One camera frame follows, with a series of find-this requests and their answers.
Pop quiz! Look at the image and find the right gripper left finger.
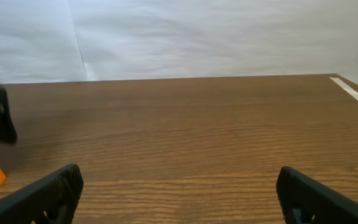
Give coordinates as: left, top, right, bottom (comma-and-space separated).
0, 163, 85, 224

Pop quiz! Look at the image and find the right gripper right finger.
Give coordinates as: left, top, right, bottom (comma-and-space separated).
275, 166, 358, 224

